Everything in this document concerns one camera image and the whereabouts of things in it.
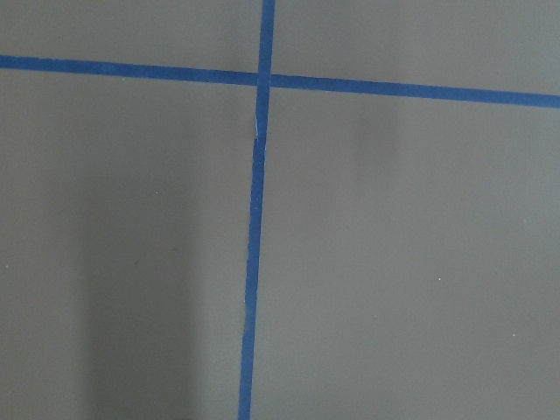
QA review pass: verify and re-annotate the lengthwise blue tape strip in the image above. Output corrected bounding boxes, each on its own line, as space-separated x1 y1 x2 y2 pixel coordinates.
237 0 276 419

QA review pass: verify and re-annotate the long crosswise blue tape strip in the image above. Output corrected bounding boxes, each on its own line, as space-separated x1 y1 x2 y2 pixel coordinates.
1 54 559 109

